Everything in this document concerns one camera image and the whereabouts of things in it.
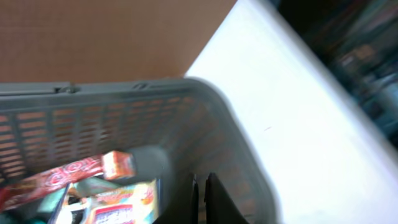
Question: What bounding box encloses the orange tissue pack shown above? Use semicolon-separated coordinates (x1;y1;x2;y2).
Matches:
101;151;136;180

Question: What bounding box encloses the light green wet wipes pack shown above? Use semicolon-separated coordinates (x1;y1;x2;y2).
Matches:
38;177;120;224

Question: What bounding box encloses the red chocolate bar wrapper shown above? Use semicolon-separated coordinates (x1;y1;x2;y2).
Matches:
1;156;103;211

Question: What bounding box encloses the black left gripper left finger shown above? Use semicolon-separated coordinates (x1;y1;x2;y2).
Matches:
154;174;198;224

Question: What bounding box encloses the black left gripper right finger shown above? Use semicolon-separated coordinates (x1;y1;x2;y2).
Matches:
204;173;249;224

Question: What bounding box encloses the yellow snack bag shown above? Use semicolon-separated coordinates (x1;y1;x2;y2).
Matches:
48;179;159;224

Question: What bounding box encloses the grey plastic shopping basket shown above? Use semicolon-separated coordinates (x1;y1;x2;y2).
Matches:
1;79;278;223

